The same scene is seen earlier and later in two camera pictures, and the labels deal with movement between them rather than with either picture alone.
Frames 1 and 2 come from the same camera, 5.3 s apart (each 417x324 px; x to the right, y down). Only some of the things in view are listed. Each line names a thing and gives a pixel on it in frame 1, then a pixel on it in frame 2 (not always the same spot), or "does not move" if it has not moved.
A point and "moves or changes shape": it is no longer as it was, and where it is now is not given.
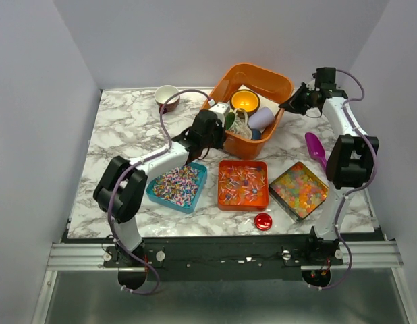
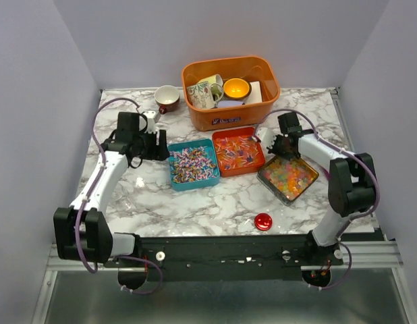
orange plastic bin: x=278 y=89 → x=251 y=69
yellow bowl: x=247 y=99 → x=237 y=88
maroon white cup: x=164 y=92 does not move
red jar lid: x=263 y=221 does not move
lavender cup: x=262 y=119 → x=229 y=103
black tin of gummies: x=299 y=190 → x=287 y=179
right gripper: x=291 y=104 → x=272 y=150
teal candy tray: x=178 y=187 moves or changes shape
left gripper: x=218 y=126 → x=158 y=152
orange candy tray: x=243 y=185 → x=237 y=152
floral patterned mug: x=241 y=125 → x=206 y=93
